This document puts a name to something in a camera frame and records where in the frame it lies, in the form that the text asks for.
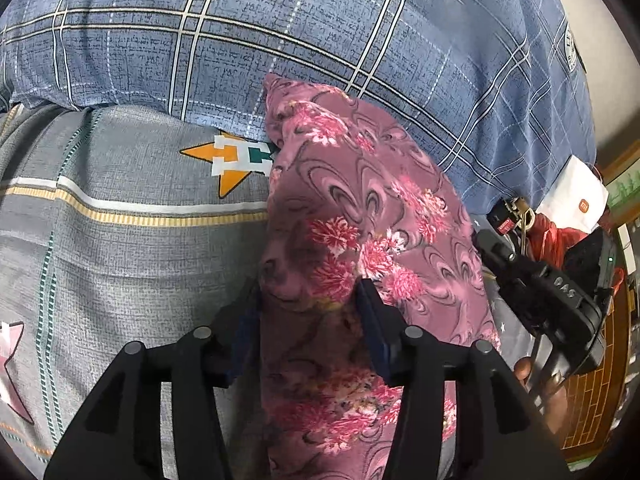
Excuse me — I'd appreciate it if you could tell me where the red plastic bag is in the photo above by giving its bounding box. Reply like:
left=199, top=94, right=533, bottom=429
left=527, top=209, right=627, bottom=288

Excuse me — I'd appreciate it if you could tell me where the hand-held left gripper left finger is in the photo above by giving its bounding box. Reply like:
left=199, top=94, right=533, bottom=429
left=44, top=279, right=262, bottom=480

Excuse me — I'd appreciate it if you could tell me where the white paper bag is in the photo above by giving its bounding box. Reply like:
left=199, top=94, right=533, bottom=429
left=535, top=155, right=610, bottom=229

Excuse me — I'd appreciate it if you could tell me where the person's right hand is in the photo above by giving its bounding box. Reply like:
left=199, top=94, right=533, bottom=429
left=514, top=355, right=572, bottom=437

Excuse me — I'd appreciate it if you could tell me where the bunch of keys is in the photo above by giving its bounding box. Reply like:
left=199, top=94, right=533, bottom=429
left=487, top=196, right=536, bottom=242

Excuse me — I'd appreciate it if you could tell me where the pink floral garment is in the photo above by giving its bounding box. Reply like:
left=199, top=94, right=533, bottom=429
left=260, top=72, right=503, bottom=480

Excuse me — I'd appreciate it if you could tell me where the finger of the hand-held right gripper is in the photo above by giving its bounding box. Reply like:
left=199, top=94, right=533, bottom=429
left=472, top=229, right=519, bottom=282

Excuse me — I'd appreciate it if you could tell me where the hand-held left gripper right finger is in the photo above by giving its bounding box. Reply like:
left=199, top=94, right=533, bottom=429
left=355, top=279, right=572, bottom=480

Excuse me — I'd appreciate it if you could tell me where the wooden green-panel furniture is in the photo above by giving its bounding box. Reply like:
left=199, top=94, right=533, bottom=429
left=595, top=144, right=640, bottom=222

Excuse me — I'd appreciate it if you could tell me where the grey star-print bedsheet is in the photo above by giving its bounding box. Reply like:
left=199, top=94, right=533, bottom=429
left=0, top=102, right=540, bottom=480

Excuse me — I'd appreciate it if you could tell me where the blue plaid quilt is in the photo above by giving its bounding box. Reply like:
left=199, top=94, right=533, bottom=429
left=0, top=0, right=599, bottom=217

